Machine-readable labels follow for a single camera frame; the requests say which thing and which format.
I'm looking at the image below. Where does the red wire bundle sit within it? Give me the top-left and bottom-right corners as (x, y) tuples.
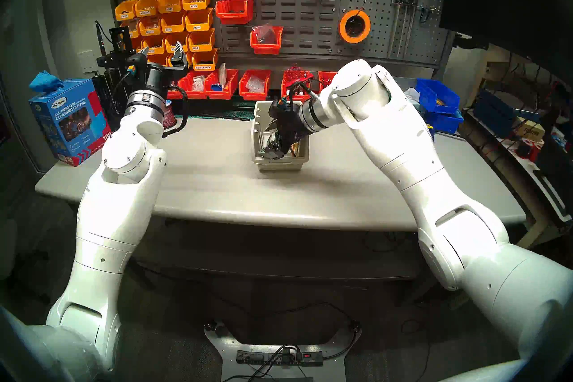
(286, 65), (315, 86)

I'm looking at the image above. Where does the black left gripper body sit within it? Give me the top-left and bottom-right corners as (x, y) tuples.
(144, 62), (177, 92)

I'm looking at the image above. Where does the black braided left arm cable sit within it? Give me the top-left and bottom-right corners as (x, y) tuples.
(161, 83), (189, 139)

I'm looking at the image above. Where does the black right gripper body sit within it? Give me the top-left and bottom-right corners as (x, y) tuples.
(268, 107), (308, 148)

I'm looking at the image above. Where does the blue plastic bin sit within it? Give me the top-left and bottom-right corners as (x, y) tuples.
(425, 110), (465, 134)
(416, 78), (461, 115)

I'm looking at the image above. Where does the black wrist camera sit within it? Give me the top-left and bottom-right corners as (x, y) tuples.
(270, 98), (297, 118)
(124, 55), (146, 75)

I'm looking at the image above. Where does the grey workbench lower shelf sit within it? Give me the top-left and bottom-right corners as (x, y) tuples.
(125, 218), (430, 292)

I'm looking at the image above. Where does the dark plastic parts bag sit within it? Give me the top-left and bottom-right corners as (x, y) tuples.
(253, 23), (276, 45)

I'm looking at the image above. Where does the blue cleaning cloths box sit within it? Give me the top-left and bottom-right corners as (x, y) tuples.
(28, 79), (111, 168)

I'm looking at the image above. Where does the red spool blue label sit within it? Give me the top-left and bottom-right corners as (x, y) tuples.
(162, 98), (180, 131)

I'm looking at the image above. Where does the dark blue crate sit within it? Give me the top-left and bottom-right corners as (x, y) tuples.
(474, 88), (533, 135)

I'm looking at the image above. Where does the orange tape roll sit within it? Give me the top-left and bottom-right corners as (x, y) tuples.
(339, 9), (372, 44)

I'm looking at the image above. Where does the black floor power cable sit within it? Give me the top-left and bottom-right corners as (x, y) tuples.
(143, 265), (362, 361)

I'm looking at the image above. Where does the black metal stand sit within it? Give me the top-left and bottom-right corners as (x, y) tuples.
(95, 21), (137, 117)

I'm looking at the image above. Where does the beige plastic storage bin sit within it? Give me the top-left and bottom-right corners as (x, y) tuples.
(251, 100), (310, 171)

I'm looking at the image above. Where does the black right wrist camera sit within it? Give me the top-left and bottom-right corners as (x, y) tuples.
(270, 98), (297, 118)

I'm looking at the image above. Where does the small cardboard box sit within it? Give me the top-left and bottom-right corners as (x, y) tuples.
(515, 117), (546, 140)

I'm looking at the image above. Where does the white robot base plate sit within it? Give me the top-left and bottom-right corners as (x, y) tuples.
(204, 318), (362, 382)

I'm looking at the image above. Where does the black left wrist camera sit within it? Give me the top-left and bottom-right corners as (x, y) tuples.
(124, 55), (146, 75)

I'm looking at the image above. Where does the red thread spool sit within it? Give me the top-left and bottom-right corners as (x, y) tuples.
(517, 137), (542, 162)

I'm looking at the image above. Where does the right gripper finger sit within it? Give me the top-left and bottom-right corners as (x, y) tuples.
(259, 134), (286, 161)
(264, 115), (281, 141)

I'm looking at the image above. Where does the black power strip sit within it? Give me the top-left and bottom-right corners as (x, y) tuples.
(236, 349), (324, 367)

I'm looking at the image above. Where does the blue cleaning cloth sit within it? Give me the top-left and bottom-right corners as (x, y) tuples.
(29, 70), (65, 93)

